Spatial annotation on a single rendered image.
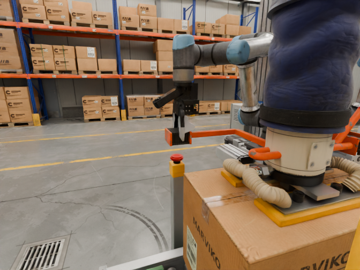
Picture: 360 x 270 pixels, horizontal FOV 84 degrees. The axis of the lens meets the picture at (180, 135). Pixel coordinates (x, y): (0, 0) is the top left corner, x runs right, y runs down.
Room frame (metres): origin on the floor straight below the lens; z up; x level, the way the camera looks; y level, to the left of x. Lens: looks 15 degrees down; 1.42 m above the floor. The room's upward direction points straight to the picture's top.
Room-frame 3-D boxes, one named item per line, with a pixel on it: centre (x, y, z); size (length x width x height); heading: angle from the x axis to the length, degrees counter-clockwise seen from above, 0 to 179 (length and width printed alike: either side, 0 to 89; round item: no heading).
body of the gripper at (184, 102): (0.75, -0.02, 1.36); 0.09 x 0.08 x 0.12; 107
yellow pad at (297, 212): (0.49, -0.38, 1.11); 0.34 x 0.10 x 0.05; 107
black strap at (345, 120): (0.58, -0.35, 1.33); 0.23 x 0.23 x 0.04
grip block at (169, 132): (0.74, 0.01, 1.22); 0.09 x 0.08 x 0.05; 17
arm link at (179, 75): (0.75, -0.01, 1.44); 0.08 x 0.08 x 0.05
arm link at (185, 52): (0.75, -0.01, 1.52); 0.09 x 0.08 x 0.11; 138
